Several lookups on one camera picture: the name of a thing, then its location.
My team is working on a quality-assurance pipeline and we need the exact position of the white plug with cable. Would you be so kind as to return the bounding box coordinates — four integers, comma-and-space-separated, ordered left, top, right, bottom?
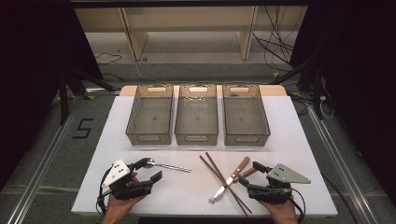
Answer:
318, 94, 336, 120

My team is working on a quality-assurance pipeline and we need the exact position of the left hand-held gripper black cable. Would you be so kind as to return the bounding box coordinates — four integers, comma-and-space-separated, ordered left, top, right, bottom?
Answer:
96, 167, 114, 217

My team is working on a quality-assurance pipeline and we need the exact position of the knife with wooden handle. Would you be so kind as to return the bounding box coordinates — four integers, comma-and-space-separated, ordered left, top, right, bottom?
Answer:
208, 156, 251, 204

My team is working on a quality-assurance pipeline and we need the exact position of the right hand-held gripper black cable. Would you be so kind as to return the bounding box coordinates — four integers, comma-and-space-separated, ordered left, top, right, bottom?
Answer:
288, 187, 307, 224

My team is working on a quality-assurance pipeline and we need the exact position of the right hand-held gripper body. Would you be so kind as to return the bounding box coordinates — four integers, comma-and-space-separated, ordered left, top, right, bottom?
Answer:
247, 163, 312, 205

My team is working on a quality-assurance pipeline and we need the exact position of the light wooden shelf unit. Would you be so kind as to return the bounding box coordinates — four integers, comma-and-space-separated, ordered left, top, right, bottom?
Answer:
74, 6, 309, 62

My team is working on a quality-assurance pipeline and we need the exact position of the black metal stand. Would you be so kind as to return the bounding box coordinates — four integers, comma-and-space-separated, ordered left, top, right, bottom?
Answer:
57, 66, 117, 126
270, 59, 325, 121

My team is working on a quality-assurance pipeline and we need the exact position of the bundle of black cables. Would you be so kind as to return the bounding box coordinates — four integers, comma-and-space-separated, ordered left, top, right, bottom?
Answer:
252, 5, 300, 73

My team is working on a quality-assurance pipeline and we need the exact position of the hand-held gripper black cable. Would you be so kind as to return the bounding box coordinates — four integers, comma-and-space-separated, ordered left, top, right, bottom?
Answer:
96, 167, 114, 217
288, 187, 307, 224

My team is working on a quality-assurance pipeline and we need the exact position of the black curtain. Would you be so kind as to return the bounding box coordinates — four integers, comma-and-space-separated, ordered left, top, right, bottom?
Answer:
0, 0, 105, 191
289, 0, 396, 207

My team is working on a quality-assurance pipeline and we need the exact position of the metal spoon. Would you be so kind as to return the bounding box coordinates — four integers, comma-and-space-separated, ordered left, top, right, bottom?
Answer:
142, 158, 193, 174

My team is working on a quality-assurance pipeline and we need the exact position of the clear grey plastic bin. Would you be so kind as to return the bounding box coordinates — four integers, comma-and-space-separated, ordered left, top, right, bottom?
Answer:
221, 83, 271, 147
125, 83, 175, 147
174, 83, 219, 147

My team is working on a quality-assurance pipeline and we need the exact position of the white table mat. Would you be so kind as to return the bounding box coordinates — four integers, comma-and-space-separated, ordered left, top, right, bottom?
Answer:
70, 94, 339, 217

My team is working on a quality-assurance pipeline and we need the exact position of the aluminium floor rail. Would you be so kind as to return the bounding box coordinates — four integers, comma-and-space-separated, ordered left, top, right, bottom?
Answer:
6, 102, 82, 224
306, 105, 380, 224

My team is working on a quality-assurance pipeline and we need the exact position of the brown wooden chopstick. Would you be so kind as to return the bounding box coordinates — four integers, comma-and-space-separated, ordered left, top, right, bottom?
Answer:
199, 155, 250, 217
205, 151, 253, 215

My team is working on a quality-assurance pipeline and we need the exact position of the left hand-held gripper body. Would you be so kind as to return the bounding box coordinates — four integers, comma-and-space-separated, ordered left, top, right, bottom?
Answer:
101, 159, 154, 201

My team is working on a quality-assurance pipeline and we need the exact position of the person's left hand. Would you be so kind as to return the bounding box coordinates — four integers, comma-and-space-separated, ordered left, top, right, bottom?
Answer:
102, 171, 146, 224

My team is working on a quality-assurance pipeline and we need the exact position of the thin black floor cable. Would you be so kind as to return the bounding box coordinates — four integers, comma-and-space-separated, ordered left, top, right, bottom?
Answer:
93, 51, 123, 66

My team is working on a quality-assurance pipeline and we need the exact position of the person's right hand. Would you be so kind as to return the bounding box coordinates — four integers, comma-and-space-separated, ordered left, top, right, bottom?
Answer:
258, 194, 299, 224

